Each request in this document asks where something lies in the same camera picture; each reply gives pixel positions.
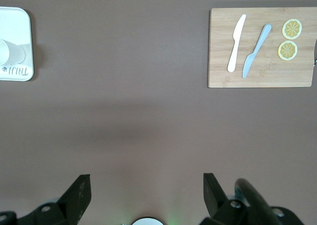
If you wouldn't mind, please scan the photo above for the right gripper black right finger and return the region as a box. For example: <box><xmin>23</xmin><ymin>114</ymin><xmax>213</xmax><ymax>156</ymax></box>
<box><xmin>199</xmin><ymin>172</ymin><xmax>306</xmax><ymax>225</ymax></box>

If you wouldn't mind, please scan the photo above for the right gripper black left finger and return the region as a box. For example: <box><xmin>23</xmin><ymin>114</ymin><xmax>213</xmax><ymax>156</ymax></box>
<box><xmin>15</xmin><ymin>174</ymin><xmax>92</xmax><ymax>225</ymax></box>

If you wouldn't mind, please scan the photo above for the white plastic cup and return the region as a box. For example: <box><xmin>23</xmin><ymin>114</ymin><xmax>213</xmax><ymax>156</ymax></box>
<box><xmin>0</xmin><ymin>38</ymin><xmax>27</xmax><ymax>66</ymax></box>

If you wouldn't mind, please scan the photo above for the beige bear print tray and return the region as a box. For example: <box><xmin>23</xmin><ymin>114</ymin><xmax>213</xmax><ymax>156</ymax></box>
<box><xmin>0</xmin><ymin>6</ymin><xmax>34</xmax><ymax>82</ymax></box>

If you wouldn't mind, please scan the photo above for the brown table cover mat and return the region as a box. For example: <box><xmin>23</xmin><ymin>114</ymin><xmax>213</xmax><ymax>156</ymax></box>
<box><xmin>0</xmin><ymin>0</ymin><xmax>317</xmax><ymax>225</ymax></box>

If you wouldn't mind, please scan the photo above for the bamboo cutting board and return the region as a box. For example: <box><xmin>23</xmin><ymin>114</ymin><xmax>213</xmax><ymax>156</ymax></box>
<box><xmin>207</xmin><ymin>6</ymin><xmax>317</xmax><ymax>89</ymax></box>

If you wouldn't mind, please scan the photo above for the grey plastic knife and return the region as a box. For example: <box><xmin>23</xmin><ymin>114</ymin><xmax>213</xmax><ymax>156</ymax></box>
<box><xmin>242</xmin><ymin>24</ymin><xmax>272</xmax><ymax>79</ymax></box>

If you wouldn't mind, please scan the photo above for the white plastic knife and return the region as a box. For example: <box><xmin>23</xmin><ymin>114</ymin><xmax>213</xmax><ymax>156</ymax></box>
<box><xmin>227</xmin><ymin>13</ymin><xmax>247</xmax><ymax>73</ymax></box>

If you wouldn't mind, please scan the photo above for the yellow lemon slice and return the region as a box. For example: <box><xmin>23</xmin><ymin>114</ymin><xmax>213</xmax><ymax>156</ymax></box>
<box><xmin>282</xmin><ymin>18</ymin><xmax>303</xmax><ymax>40</ymax></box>
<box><xmin>277</xmin><ymin>40</ymin><xmax>298</xmax><ymax>61</ymax></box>

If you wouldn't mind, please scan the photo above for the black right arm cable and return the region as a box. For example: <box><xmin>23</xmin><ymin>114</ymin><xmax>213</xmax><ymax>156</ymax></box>
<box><xmin>234</xmin><ymin>177</ymin><xmax>284</xmax><ymax>225</ymax></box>

